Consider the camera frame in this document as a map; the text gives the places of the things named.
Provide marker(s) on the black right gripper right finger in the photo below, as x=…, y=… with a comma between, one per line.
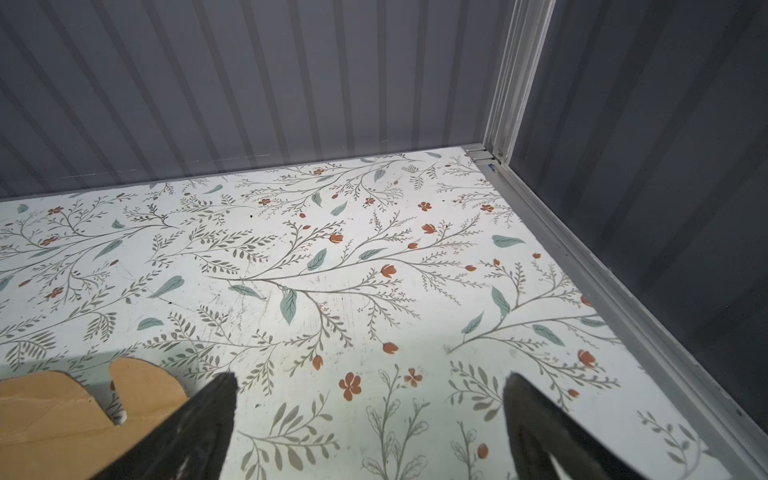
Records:
x=541, y=436

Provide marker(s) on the aluminium enclosure frame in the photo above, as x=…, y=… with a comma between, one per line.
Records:
x=741, y=446

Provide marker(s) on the brown cardboard box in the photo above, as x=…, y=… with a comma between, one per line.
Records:
x=53, y=428

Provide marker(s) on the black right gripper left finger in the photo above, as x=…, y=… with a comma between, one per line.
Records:
x=190, y=444

